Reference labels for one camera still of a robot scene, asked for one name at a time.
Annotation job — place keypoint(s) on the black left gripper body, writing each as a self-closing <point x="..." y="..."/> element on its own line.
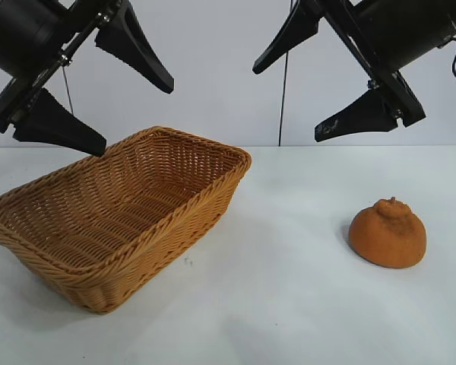
<point x="19" y="30"/>

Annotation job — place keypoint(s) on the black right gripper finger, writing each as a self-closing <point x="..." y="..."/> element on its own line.
<point x="357" y="119"/>
<point x="292" y="38"/>

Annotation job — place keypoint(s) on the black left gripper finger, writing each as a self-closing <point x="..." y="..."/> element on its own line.
<point x="137" y="49"/>
<point x="57" y="127"/>

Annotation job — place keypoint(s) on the bumpy orange fruit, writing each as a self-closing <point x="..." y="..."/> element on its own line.
<point x="387" y="235"/>

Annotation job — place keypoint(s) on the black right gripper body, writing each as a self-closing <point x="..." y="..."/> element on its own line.
<point x="403" y="30"/>

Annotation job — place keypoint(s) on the woven wicker basket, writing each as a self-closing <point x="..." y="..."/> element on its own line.
<point x="99" y="213"/>

